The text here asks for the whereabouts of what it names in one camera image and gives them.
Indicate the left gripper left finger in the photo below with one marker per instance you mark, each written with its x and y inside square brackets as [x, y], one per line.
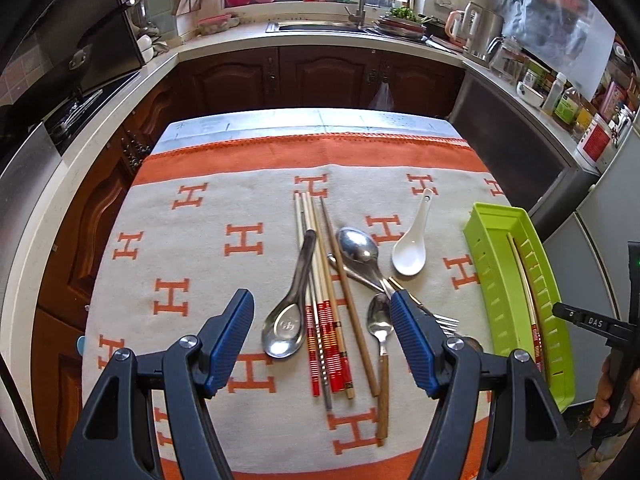
[222, 338]

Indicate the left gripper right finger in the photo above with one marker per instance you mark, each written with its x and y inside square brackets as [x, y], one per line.
[421, 339]

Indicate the steel fork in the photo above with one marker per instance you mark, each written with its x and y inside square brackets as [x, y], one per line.
[444, 321]

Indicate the wooden handled small steel spoon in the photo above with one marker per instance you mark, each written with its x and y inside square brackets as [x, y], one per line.
[380, 326]

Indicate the steel soup spoon dark handle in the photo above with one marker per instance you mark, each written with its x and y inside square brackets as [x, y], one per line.
[284, 327]

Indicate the brown bamboo chopstick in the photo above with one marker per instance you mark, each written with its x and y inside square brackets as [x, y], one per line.
[351, 306]

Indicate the cream chopstick red banded end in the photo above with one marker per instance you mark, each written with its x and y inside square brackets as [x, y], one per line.
[530, 305]

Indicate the white ceramic soup spoon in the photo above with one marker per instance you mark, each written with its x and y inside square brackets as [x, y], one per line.
[409, 252]

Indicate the cream chopstick red patterned end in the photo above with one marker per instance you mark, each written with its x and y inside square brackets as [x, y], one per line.
[328, 356]

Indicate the large steel spoon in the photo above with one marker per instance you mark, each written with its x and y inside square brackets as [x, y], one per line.
[362, 253]

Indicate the person's right hand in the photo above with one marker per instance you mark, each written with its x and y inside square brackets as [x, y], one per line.
[601, 407]

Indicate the lime green plastic utensil tray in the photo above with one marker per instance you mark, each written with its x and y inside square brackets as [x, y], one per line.
[504, 298]

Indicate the orange and cream H blanket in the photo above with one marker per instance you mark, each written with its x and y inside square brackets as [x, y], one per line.
[200, 223]

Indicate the grey frosted door cabinet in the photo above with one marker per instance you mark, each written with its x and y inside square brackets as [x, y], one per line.
[530, 157]

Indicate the dark wood base cabinets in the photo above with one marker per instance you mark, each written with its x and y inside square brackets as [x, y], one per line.
[216, 98]

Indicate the white mug on counter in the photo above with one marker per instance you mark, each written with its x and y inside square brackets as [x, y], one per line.
[529, 95]

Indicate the electric kettle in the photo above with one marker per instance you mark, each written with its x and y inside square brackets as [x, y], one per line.
[474, 28]

